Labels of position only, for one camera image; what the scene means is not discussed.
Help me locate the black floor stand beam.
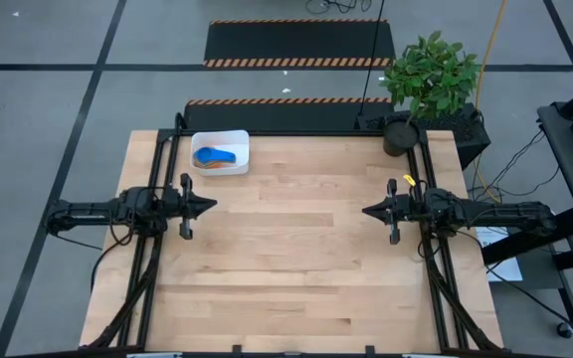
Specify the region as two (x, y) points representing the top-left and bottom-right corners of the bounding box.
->
(481, 206), (573, 266)

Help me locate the large hazard-striped black floor mat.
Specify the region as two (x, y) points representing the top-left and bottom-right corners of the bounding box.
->
(203, 18), (397, 69)

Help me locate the yellow hanging cable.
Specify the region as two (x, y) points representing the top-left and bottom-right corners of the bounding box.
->
(473, 0), (541, 216)

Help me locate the white paper sheet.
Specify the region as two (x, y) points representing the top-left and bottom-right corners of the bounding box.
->
(475, 223), (524, 283)

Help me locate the black hanging cable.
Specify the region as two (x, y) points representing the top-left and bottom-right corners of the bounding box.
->
(357, 0), (387, 118)

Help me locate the green leafy plant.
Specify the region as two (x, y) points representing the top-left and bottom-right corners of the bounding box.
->
(378, 29), (481, 123)

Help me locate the white plastic basket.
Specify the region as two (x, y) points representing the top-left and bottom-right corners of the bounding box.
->
(189, 129), (251, 178)

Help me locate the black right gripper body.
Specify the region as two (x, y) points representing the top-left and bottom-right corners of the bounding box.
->
(387, 178), (430, 246)

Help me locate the black plant pot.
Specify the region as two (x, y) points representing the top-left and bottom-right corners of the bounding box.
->
(382, 118), (421, 158)

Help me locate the small blue measuring cup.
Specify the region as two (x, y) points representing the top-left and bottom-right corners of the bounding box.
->
(192, 146), (238, 168)

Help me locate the black floor cable coil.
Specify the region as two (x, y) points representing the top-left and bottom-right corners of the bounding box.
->
(304, 0), (373, 15)

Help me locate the narrow hazard-striped black floor mat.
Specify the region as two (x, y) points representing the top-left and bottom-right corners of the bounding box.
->
(183, 96), (396, 133)

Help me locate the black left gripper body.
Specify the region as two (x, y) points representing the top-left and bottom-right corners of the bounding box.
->
(164, 172), (194, 241)

